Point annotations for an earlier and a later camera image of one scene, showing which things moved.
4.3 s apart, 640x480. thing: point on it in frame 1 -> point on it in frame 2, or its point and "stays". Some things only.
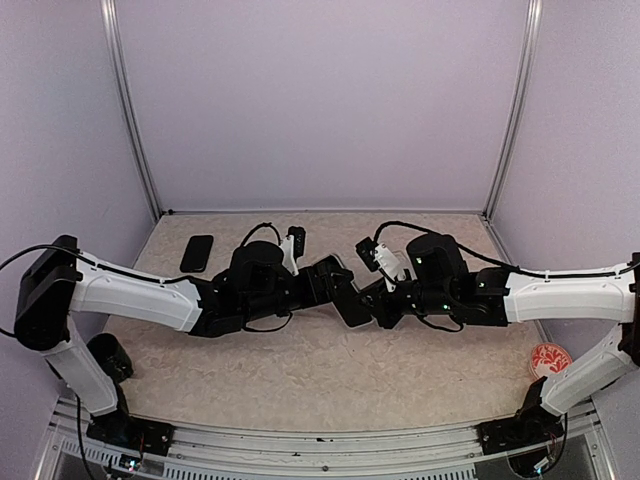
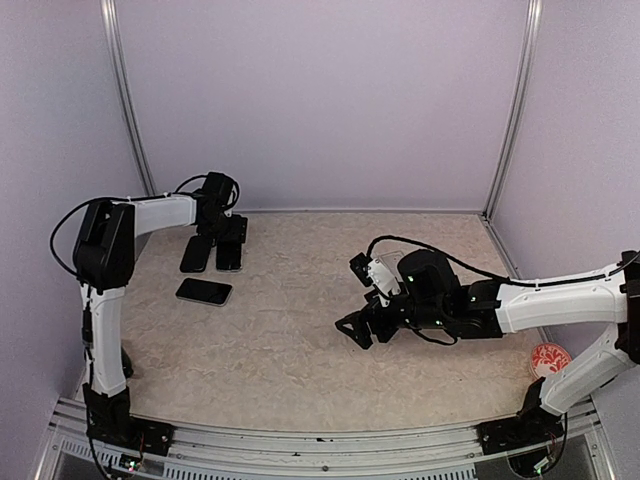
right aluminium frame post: [516, 108] stays
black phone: [346, 296] -> [228, 255]
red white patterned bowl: [550, 355] stays
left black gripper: [323, 294] -> [237, 232]
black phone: [197, 254] stays
